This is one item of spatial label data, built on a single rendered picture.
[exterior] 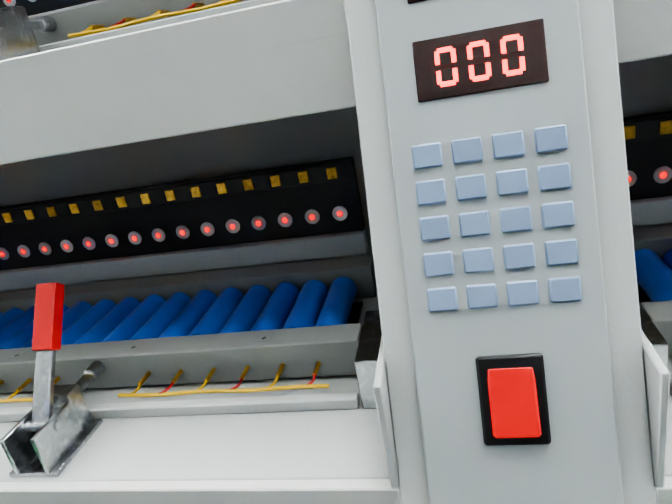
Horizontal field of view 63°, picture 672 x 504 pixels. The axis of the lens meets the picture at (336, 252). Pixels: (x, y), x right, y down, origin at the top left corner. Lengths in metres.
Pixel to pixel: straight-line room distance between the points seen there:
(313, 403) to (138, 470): 0.09
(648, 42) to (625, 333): 0.11
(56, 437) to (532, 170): 0.25
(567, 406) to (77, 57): 0.25
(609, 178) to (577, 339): 0.06
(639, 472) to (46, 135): 0.29
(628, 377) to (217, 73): 0.20
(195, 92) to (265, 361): 0.15
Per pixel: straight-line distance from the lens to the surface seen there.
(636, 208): 0.40
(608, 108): 0.22
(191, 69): 0.25
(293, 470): 0.26
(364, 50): 0.22
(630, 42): 0.24
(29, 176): 0.55
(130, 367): 0.35
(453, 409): 0.22
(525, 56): 0.22
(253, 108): 0.24
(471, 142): 0.21
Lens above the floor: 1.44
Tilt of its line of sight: 3 degrees down
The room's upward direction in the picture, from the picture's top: 7 degrees counter-clockwise
